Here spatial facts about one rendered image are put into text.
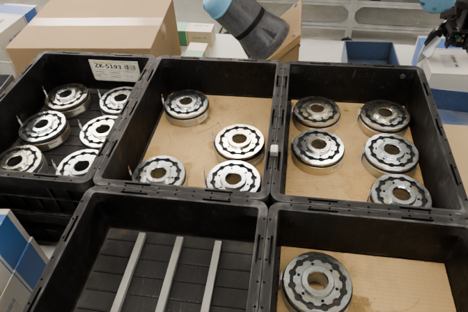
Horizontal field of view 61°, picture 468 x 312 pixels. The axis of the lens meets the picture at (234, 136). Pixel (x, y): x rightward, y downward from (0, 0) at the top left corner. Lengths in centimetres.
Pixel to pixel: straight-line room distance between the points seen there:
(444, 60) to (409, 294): 76
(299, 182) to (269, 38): 49
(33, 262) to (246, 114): 53
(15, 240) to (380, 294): 63
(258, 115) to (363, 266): 41
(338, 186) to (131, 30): 71
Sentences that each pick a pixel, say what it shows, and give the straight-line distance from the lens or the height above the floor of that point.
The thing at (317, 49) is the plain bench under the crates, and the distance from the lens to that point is 141.
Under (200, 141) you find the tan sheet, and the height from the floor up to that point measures 83.
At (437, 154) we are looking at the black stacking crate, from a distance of 78.
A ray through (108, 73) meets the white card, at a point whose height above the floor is 88.
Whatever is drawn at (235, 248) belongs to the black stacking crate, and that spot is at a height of 83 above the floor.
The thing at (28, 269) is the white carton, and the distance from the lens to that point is 87.
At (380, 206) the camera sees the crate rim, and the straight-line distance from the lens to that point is 65.
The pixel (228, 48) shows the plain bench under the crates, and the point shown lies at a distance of 142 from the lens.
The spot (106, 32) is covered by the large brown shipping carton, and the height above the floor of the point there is 90.
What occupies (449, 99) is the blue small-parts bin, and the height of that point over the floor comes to 74.
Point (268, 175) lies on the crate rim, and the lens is 66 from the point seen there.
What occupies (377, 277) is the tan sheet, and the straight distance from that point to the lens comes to 70.
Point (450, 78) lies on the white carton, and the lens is 124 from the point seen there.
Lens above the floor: 143
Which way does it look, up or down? 43 degrees down
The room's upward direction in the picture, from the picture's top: 4 degrees counter-clockwise
